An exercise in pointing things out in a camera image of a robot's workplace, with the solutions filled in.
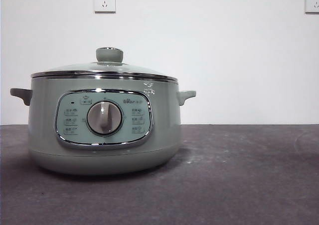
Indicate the pale green electric cooking pot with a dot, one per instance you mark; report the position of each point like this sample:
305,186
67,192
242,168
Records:
42,110

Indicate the glass lid with green knob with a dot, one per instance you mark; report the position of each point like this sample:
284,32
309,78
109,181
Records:
109,54

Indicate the white wall socket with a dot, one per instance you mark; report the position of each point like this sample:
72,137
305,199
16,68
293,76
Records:
105,1
313,2

